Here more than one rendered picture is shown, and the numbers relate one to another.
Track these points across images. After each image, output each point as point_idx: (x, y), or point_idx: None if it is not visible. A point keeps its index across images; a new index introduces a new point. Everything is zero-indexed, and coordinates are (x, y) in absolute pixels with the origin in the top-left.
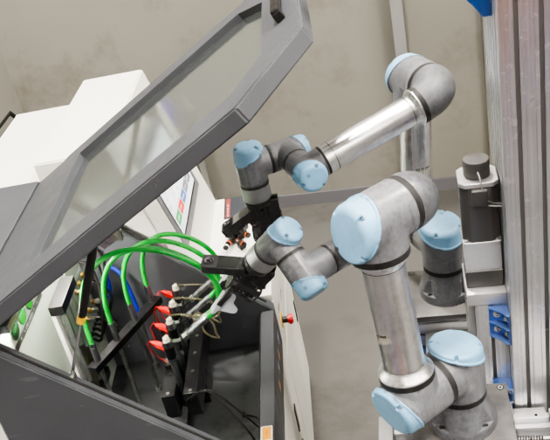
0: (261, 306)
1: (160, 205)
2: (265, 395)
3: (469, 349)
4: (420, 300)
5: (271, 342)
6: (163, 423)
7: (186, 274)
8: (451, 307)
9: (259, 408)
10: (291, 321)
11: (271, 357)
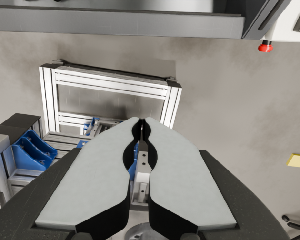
0: (251, 19)
1: None
2: (42, 18)
3: None
4: (142, 220)
5: (160, 33)
6: None
7: None
8: (122, 238)
9: (18, 7)
10: (258, 48)
11: (126, 30)
